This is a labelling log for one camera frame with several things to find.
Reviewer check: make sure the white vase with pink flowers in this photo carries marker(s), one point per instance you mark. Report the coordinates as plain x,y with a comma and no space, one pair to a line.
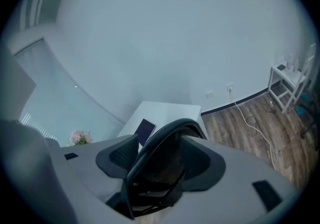
80,137

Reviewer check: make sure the black office chair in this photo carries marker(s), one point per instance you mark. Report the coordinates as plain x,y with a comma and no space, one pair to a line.
310,122

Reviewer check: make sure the white wooden chair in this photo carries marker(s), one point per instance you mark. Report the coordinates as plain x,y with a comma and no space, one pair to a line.
295,80

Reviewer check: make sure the black tablet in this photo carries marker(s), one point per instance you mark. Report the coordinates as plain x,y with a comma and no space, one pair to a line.
145,131

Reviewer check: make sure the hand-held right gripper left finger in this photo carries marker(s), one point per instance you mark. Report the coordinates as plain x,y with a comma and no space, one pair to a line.
87,168

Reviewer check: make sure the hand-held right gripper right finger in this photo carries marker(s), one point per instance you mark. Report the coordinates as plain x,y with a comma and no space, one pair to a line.
225,193

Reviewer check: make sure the clear plastic bottle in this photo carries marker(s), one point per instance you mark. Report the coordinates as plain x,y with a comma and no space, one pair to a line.
290,63

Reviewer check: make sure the black phone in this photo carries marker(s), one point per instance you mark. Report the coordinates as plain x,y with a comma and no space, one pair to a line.
281,67

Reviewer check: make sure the white desk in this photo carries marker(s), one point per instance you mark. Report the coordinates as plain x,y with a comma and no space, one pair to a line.
172,111

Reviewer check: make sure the white wall socket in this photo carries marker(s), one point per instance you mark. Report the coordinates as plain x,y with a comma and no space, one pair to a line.
210,94
229,85

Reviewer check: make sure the teal cloth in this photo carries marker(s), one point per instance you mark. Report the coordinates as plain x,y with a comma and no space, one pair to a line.
301,110

